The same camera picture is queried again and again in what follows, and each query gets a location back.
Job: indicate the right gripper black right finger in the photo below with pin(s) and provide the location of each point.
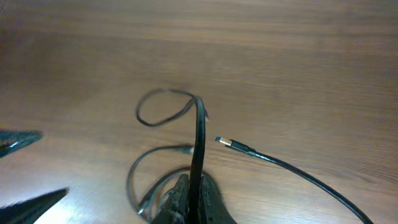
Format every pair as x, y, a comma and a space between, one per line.
212, 207

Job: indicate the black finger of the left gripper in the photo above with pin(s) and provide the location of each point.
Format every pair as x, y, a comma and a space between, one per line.
29, 211
13, 140

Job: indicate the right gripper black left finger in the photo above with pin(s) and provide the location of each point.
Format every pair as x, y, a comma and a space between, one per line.
175, 209

